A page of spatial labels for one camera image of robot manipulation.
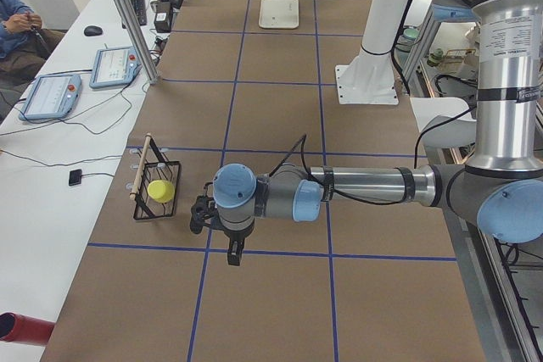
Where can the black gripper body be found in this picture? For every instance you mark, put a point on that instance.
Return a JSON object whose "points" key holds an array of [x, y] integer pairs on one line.
{"points": [[234, 237]]}

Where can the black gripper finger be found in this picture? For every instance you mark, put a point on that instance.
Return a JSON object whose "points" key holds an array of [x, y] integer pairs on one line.
{"points": [[235, 251]]}

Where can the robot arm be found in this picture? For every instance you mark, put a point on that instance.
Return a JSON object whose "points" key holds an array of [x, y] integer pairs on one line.
{"points": [[508, 91], [506, 206]]}

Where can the yellow cup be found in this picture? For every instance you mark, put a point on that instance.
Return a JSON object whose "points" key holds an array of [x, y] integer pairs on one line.
{"points": [[161, 191]]}

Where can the cream rabbit tray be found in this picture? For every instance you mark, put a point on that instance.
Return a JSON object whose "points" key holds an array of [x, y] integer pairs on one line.
{"points": [[279, 14]]}

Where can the black small puck device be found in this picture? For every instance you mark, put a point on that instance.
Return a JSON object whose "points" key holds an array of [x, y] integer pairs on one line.
{"points": [[75, 177]]}

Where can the right teach pendant tablet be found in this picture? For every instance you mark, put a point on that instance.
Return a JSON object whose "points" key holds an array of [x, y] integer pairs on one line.
{"points": [[114, 67]]}

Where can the teach pendant tablet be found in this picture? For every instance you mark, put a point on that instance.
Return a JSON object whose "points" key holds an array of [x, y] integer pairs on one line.
{"points": [[51, 97], [114, 67]]}

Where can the left teach pendant tablet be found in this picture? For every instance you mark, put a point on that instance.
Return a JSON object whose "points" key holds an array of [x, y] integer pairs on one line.
{"points": [[51, 97]]}

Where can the black computer mouse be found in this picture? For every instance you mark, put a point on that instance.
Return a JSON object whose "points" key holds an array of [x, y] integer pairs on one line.
{"points": [[93, 30]]}

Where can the red cylinder bottle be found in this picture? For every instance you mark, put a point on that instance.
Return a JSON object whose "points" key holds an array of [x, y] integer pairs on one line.
{"points": [[24, 329]]}

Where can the seated person blue shirt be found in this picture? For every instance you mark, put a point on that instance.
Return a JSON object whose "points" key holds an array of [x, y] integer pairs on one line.
{"points": [[25, 43]]}

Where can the black wire cup rack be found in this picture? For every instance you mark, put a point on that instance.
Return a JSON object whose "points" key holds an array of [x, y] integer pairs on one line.
{"points": [[153, 165]]}

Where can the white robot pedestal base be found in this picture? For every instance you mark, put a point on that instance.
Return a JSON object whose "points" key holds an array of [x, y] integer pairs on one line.
{"points": [[369, 78]]}

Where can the aluminium frame post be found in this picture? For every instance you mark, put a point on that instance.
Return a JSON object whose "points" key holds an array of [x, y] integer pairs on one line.
{"points": [[129, 19]]}

